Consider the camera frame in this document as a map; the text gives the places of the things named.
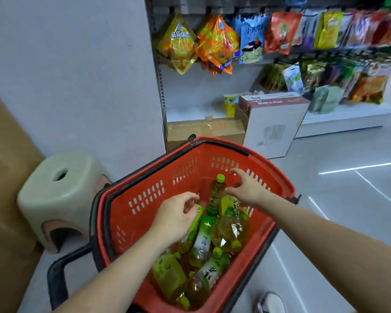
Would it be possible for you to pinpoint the person's right hand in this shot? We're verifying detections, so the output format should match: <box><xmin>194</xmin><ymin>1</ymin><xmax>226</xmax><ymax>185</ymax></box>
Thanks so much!
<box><xmin>224</xmin><ymin>168</ymin><xmax>270</xmax><ymax>210</ymax></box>

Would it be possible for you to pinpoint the person's left hand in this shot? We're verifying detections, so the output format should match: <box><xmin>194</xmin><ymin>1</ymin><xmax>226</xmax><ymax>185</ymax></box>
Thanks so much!
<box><xmin>151</xmin><ymin>192</ymin><xmax>200</xmax><ymax>245</ymax></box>

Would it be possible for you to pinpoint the green tea drink bottle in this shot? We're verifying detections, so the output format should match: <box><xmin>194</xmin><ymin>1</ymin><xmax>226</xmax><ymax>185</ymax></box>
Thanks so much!
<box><xmin>177</xmin><ymin>204</ymin><xmax>205</xmax><ymax>255</ymax></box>

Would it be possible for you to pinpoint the person's right forearm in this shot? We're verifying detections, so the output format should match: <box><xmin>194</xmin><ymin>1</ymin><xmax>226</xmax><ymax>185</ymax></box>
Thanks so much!
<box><xmin>261</xmin><ymin>191</ymin><xmax>391</xmax><ymax>313</ymax></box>

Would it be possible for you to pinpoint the person's left forearm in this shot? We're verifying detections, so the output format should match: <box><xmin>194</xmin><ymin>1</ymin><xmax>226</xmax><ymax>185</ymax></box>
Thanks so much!
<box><xmin>54</xmin><ymin>225</ymin><xmax>180</xmax><ymax>313</ymax></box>

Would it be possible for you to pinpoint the pile of yellow-green bottles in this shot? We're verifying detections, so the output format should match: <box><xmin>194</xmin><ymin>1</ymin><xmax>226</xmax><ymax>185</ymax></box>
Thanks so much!
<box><xmin>151</xmin><ymin>174</ymin><xmax>250</xmax><ymax>311</ymax></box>

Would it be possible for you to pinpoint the red plastic shopping basket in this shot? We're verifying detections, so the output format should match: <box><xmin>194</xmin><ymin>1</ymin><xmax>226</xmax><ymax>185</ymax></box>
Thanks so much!
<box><xmin>47</xmin><ymin>136</ymin><xmax>302</xmax><ymax>313</ymax></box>

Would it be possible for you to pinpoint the open brown cardboard box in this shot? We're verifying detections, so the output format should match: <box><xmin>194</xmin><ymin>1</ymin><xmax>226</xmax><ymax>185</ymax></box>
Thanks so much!
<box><xmin>165</xmin><ymin>106</ymin><xmax>249</xmax><ymax>152</ymax></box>

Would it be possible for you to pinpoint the white cardboard box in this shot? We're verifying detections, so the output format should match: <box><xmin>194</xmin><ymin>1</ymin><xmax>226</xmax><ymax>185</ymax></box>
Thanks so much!
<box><xmin>237</xmin><ymin>92</ymin><xmax>311</xmax><ymax>160</ymax></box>

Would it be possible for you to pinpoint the small yellow packet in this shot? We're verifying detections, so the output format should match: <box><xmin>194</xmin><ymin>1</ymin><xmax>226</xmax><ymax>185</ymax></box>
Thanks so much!
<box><xmin>223</xmin><ymin>94</ymin><xmax>241</xmax><ymax>118</ymax></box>

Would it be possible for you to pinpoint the person's white shoe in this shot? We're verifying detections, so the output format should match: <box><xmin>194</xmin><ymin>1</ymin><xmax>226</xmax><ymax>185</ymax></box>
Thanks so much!
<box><xmin>255</xmin><ymin>291</ymin><xmax>287</xmax><ymax>313</ymax></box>

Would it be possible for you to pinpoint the white and blue pouch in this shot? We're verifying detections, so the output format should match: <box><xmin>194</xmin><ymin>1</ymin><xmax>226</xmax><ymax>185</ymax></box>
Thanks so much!
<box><xmin>282</xmin><ymin>64</ymin><xmax>304</xmax><ymax>95</ymax></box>

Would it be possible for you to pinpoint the grey-green pouch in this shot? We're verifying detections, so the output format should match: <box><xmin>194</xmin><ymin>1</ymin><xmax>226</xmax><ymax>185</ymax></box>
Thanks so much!
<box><xmin>309</xmin><ymin>85</ymin><xmax>345</xmax><ymax>115</ymax></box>

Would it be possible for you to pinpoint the beige plastic stool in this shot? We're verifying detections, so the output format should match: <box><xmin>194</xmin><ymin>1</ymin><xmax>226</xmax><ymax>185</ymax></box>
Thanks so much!
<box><xmin>17</xmin><ymin>152</ymin><xmax>113</xmax><ymax>255</ymax></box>

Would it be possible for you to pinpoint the white store shelf unit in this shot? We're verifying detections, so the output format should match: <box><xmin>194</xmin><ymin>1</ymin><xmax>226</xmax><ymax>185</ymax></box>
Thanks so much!
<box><xmin>146</xmin><ymin>0</ymin><xmax>391</xmax><ymax>139</ymax></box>

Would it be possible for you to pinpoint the orange hanging snack bag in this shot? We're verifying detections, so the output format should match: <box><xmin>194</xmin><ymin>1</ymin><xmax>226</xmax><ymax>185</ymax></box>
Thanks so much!
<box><xmin>195</xmin><ymin>14</ymin><xmax>240</xmax><ymax>76</ymax></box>

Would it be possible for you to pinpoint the blue hanging snack bag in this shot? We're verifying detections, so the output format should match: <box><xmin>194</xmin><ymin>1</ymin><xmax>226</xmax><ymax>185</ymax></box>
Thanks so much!
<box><xmin>239</xmin><ymin>14</ymin><xmax>270</xmax><ymax>65</ymax></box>

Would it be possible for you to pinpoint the yellow hanging snack bag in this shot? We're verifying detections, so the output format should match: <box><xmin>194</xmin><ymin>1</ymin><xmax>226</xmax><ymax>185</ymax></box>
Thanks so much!
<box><xmin>156</xmin><ymin>14</ymin><xmax>198</xmax><ymax>75</ymax></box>

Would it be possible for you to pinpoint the row of standing snack pouches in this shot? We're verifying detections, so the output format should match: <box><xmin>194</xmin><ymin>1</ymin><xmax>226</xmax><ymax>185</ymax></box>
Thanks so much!
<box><xmin>259</xmin><ymin>60</ymin><xmax>391</xmax><ymax>106</ymax></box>

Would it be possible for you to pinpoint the red hanging snack bag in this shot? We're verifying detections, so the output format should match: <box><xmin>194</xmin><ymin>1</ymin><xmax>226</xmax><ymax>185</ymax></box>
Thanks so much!
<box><xmin>264</xmin><ymin>12</ymin><xmax>302</xmax><ymax>56</ymax></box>

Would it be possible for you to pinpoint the large brown cardboard panel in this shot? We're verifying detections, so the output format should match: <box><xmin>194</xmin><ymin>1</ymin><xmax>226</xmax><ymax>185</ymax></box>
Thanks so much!
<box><xmin>0</xmin><ymin>83</ymin><xmax>46</xmax><ymax>313</ymax></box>

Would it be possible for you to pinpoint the row of hanging colourful packets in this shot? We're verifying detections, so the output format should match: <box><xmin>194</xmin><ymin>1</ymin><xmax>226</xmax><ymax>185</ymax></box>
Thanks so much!
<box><xmin>293</xmin><ymin>6</ymin><xmax>391</xmax><ymax>51</ymax></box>

